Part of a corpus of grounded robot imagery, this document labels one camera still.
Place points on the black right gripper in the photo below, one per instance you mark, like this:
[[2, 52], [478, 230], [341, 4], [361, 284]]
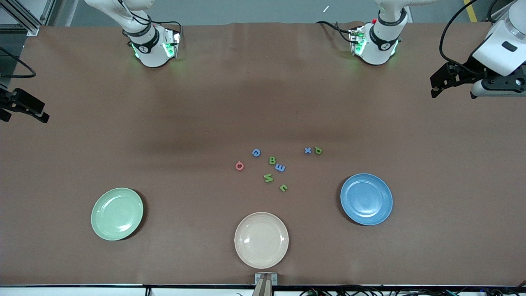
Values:
[[12, 101]]

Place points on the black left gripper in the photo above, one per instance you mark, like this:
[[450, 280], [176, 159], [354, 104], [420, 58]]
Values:
[[469, 71]]

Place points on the blue letter m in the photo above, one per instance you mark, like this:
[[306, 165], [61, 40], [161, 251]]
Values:
[[280, 167]]

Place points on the green letter B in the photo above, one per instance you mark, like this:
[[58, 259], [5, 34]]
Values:
[[271, 160]]

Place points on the green letter N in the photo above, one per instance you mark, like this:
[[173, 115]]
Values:
[[268, 178]]

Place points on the blue letter G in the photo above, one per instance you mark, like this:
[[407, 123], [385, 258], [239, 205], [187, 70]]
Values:
[[253, 153]]

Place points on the pink letter Q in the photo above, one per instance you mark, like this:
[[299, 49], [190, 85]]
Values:
[[236, 165]]

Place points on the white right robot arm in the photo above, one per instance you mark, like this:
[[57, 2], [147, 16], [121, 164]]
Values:
[[150, 49]]

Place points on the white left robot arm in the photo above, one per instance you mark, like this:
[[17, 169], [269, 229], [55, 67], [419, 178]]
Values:
[[380, 45]]

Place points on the green plate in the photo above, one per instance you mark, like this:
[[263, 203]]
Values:
[[117, 214]]

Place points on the blue plate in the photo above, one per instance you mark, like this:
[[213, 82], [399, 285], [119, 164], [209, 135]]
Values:
[[366, 199]]

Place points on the brown table mat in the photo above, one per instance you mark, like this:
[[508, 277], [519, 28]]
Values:
[[205, 102]]

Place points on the beige plate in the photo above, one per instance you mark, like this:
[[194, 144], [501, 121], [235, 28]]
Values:
[[261, 240]]

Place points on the aluminium frame profile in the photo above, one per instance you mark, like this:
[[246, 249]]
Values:
[[20, 14]]

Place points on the white table frame rail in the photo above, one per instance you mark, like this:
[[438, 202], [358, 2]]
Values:
[[82, 292]]

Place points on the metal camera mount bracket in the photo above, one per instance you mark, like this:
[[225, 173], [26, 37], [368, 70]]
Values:
[[266, 283]]

